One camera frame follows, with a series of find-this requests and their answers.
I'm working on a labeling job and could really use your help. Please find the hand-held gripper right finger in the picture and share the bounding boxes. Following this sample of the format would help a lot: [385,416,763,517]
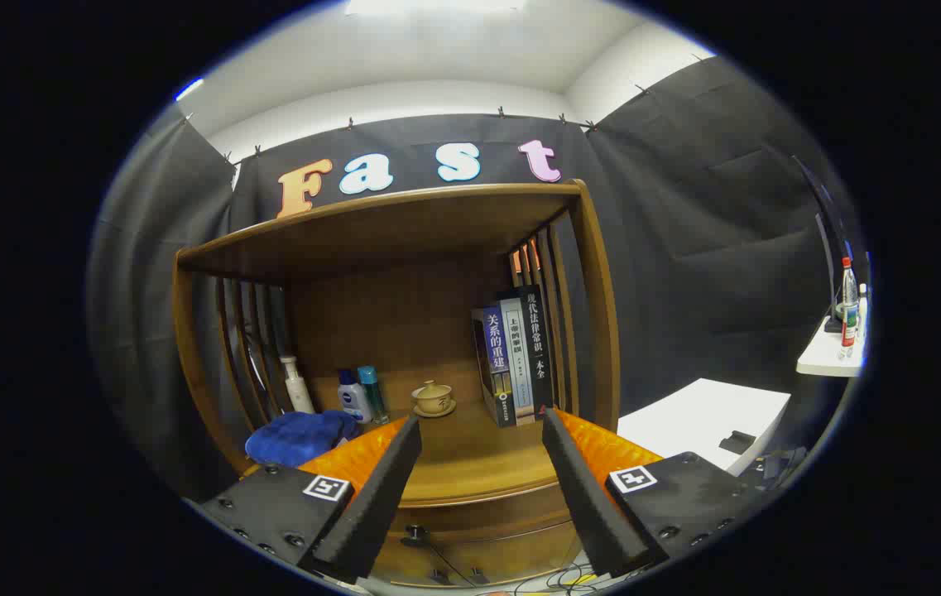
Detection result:
[541,406,769,579]

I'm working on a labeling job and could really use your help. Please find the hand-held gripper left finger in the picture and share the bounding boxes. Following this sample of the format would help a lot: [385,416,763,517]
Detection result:
[199,414,423,584]

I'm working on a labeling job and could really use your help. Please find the wooden countertop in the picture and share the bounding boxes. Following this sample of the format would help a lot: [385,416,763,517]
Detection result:
[238,397,595,507]

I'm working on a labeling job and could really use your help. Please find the white box cabinet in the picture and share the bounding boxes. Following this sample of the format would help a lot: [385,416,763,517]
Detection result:
[617,378,792,477]

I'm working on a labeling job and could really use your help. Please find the wooden cabinet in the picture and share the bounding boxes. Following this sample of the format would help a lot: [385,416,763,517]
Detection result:
[172,180,622,589]

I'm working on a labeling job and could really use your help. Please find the blue towel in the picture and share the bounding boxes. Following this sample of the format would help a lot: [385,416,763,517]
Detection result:
[245,410,363,469]

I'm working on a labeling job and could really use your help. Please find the white bottle with blue cap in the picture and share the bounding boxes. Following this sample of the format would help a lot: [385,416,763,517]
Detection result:
[336,369,373,425]

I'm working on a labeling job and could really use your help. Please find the teal bottle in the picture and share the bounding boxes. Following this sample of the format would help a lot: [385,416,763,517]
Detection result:
[357,366,391,425]

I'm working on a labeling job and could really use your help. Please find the beige lidded teacup with saucer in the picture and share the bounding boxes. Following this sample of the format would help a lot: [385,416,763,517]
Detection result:
[410,380,458,419]

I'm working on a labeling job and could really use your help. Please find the white pump bottle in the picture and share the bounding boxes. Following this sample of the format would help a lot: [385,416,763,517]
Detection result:
[280,356,316,415]

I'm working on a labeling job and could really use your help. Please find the pale spine book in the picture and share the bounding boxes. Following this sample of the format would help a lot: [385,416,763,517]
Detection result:
[500,296,535,425]

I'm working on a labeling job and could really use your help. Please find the blue spine book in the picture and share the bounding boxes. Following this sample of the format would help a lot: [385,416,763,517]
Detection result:
[472,305,518,428]

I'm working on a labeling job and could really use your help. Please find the white side table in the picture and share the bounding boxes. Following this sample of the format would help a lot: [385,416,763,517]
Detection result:
[796,315,867,378]

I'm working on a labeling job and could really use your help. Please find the red capped bottle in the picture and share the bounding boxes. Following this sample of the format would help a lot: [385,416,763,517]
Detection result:
[840,257,860,348]

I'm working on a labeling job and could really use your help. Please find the ceiling light panel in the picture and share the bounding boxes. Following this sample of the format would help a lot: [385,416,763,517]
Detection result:
[346,0,529,16]

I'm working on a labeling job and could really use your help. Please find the tangle of black cables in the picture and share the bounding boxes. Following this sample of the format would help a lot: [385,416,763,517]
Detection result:
[429,538,603,594]

